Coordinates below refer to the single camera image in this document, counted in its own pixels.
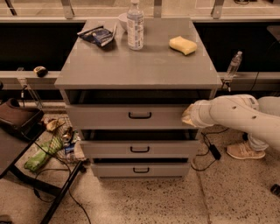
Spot small bottle on ledge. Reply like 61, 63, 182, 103
226, 51, 242, 79

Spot beige sneaker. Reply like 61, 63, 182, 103
227, 142, 265, 160

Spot blue snack bag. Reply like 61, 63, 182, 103
77, 24, 117, 47

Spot green snack bag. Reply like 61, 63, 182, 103
24, 136, 63, 172

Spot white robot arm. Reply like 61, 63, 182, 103
181, 94, 280, 151

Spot black yellow tape measure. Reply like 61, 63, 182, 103
33, 66, 48, 78

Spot person's leg in jeans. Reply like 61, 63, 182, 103
248, 96, 280, 151

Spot grey top drawer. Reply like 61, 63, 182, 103
66, 89, 211, 130

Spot grey bottom drawer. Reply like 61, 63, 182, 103
92, 158, 190, 178

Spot brown black chair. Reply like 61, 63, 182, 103
0, 98, 44, 178

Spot black top drawer handle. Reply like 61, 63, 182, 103
128, 112, 152, 119

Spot clear plastic water bottle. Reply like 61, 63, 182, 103
127, 0, 144, 50

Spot grey middle drawer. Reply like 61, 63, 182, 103
80, 129, 199, 158

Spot black power adapter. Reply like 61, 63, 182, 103
209, 144, 221, 160

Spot grey drawer cabinet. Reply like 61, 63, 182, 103
54, 17, 223, 179

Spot yellow sponge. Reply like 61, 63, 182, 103
169, 36, 197, 55

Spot grey drawer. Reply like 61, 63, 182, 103
92, 158, 190, 178
66, 89, 211, 130
80, 129, 199, 158

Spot wire basket of items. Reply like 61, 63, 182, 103
43, 115, 86, 164

